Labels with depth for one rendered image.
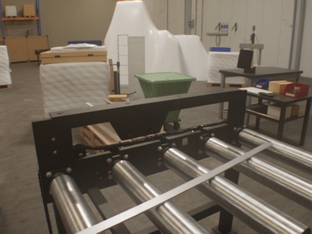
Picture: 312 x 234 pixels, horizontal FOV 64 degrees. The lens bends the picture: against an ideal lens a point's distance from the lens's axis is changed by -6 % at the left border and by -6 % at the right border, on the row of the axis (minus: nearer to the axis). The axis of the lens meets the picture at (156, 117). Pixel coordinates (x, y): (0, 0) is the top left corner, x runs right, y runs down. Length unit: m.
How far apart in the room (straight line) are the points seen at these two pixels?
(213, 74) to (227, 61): 0.56
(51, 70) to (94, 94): 0.83
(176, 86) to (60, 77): 1.96
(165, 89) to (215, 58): 4.31
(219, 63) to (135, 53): 3.63
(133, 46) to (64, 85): 1.45
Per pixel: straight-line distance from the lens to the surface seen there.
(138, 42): 5.02
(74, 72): 4.59
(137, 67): 5.06
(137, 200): 1.10
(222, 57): 8.06
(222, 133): 1.77
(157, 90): 3.88
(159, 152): 1.47
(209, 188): 1.18
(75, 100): 4.71
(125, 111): 1.30
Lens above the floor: 1.50
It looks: 17 degrees down
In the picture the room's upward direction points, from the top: straight up
